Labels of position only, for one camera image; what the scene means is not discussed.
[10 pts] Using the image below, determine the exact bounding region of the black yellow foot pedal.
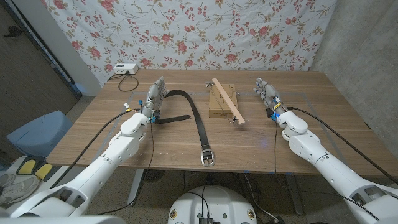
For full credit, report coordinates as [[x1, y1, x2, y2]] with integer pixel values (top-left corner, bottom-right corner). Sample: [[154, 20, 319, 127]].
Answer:
[[16, 157, 54, 182]]

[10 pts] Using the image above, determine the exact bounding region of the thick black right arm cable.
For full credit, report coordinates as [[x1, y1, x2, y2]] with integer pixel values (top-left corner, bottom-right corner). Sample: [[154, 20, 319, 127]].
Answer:
[[286, 106, 398, 185]]

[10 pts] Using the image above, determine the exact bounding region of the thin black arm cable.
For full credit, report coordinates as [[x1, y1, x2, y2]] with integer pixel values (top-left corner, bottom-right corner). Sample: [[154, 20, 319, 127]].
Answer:
[[273, 120, 379, 221], [98, 123, 155, 215]]

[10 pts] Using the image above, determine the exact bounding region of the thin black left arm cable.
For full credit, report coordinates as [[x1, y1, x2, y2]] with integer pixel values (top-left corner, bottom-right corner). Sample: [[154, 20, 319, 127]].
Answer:
[[98, 123, 155, 215]]

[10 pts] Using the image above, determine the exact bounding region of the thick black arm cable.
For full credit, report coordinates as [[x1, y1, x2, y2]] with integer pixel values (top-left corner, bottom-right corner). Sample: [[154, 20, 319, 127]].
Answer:
[[49, 108, 139, 189], [286, 106, 398, 185]]

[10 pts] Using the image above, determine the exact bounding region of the wooden stick with metal clips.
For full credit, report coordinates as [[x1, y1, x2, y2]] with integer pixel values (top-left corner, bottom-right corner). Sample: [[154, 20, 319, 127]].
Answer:
[[205, 78, 246, 126]]

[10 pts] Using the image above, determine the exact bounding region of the black leather belt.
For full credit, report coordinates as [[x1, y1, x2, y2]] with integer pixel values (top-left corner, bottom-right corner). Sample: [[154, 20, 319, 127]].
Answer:
[[151, 90, 216, 167]]

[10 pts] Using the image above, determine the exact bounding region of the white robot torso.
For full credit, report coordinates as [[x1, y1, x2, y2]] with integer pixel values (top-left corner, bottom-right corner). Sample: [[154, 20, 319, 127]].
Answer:
[[167, 185, 258, 224]]

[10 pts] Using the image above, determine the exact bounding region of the brown cardboard package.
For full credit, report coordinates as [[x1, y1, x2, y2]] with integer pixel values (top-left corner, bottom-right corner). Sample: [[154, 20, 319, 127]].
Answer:
[[208, 83, 239, 119]]

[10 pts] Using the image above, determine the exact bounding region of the black door hook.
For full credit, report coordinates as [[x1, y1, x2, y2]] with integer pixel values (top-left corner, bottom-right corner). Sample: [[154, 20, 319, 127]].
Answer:
[[3, 25, 23, 39]]

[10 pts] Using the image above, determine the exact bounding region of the white cable under table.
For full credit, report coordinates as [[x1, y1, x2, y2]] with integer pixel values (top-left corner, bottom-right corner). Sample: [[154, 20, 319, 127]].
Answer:
[[244, 174, 276, 222]]

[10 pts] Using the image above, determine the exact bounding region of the grey sneaker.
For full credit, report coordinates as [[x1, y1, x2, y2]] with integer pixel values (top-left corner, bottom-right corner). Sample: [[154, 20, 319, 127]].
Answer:
[[0, 173, 40, 206]]

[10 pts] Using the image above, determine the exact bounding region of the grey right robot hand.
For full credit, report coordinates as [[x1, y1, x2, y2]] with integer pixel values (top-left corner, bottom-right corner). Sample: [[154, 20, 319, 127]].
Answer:
[[253, 77, 289, 121]]

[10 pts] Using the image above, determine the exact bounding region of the grey table leg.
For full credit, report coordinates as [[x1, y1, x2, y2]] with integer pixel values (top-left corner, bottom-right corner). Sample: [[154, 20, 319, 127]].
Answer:
[[127, 169, 146, 207], [284, 174, 304, 215]]

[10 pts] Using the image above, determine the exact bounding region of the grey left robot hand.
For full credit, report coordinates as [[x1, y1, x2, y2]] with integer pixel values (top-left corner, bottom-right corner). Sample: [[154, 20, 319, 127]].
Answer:
[[140, 76, 170, 118]]

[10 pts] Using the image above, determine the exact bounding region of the blue plastic bin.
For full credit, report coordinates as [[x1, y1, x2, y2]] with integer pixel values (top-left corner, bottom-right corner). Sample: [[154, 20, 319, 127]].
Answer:
[[6, 110, 74, 157]]

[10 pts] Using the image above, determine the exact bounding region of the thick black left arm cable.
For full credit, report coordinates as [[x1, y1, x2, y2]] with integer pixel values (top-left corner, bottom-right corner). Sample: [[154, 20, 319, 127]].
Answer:
[[49, 108, 139, 189]]

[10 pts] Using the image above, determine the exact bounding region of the thin black power box cable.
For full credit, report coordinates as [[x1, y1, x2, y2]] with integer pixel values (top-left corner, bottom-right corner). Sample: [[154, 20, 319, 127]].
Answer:
[[107, 73, 140, 93]]

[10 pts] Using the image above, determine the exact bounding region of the floral backdrop cloth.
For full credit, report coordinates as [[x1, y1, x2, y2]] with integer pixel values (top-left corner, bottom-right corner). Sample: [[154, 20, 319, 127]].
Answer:
[[42, 0, 338, 86]]

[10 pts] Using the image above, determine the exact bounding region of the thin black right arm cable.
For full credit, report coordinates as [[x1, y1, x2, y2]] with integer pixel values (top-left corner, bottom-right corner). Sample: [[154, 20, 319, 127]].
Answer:
[[273, 120, 379, 221]]

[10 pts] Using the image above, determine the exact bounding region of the white power box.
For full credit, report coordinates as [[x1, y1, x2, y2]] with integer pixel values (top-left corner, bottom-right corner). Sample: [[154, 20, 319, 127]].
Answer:
[[113, 63, 139, 75]]

